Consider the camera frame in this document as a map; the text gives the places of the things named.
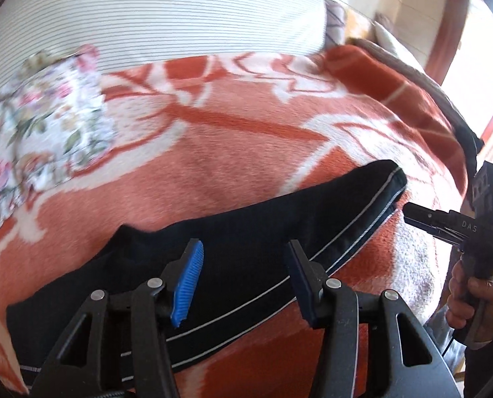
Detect person's right hand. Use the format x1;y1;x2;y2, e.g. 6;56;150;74
446;259;493;338

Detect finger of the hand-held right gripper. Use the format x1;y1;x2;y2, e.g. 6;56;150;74
403;202;458;244

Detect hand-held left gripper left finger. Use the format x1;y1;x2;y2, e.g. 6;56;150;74
30;238;205;398

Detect white striped bedding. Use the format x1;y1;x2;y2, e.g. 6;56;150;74
0;0;328;104

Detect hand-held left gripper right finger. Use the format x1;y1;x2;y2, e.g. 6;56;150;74
284;239;463;398

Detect wooden door frame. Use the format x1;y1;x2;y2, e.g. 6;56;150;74
423;0;493;142

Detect black pants with white piping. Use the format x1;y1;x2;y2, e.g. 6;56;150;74
6;160;408;384

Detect orange and white patterned blanket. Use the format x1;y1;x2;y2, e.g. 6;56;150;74
0;45;471;398

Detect floral cloth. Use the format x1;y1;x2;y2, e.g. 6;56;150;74
0;43;118;243

